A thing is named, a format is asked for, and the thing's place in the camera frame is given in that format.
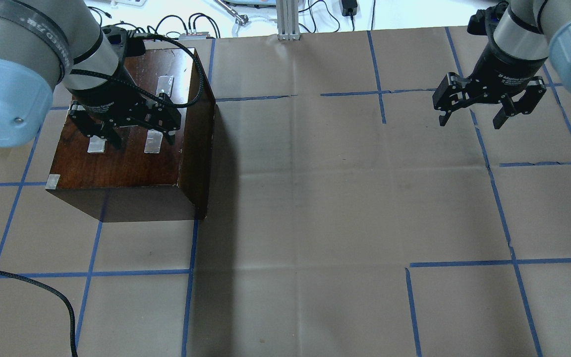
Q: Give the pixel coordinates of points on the black power adapter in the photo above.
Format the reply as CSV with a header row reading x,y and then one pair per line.
x,y
349,7

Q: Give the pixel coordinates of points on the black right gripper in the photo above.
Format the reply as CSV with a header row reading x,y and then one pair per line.
x,y
502,68

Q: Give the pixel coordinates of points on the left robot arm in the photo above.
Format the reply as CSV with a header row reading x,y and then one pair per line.
x,y
44,43

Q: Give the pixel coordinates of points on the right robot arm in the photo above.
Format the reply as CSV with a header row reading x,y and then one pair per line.
x,y
522,35

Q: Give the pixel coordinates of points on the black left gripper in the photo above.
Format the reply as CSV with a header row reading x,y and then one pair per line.
x,y
108,95

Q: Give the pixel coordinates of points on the dark wooden drawer box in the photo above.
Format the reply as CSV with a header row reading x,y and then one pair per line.
x,y
141,181

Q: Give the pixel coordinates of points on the aluminium profile post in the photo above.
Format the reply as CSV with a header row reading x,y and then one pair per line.
x,y
287,20

